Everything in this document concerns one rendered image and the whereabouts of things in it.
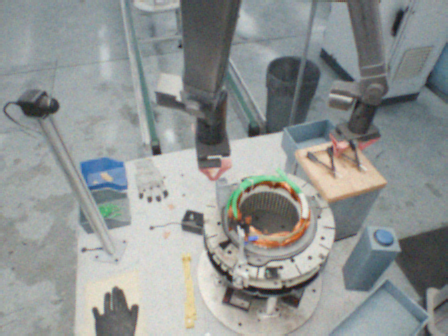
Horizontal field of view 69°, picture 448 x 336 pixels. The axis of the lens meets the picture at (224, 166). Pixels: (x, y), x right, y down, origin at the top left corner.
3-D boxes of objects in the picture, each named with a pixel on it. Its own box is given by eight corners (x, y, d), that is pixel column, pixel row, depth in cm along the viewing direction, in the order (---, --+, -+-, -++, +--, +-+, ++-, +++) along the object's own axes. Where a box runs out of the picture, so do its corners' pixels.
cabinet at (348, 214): (283, 205, 122) (294, 156, 103) (327, 193, 126) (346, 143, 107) (308, 250, 109) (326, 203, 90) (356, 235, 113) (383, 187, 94)
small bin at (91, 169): (125, 165, 136) (121, 153, 130) (129, 190, 127) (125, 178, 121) (85, 174, 132) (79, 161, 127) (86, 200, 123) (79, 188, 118)
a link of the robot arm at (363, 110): (382, 102, 79) (384, 89, 82) (353, 96, 80) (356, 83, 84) (373, 124, 84) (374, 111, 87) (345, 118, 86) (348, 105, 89)
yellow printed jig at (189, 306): (179, 258, 107) (179, 253, 104) (191, 257, 107) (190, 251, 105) (185, 329, 92) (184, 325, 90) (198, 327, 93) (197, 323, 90)
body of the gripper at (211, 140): (198, 161, 63) (197, 135, 57) (193, 124, 69) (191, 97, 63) (231, 158, 64) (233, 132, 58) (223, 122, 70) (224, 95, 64)
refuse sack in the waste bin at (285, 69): (255, 99, 264) (258, 59, 239) (299, 91, 271) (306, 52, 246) (272, 129, 239) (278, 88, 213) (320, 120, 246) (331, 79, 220)
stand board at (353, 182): (294, 155, 103) (295, 150, 101) (346, 143, 107) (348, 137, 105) (326, 204, 90) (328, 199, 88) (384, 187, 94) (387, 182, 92)
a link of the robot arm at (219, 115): (221, 103, 54) (232, 83, 57) (183, 93, 55) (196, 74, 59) (220, 132, 59) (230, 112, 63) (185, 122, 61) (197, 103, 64)
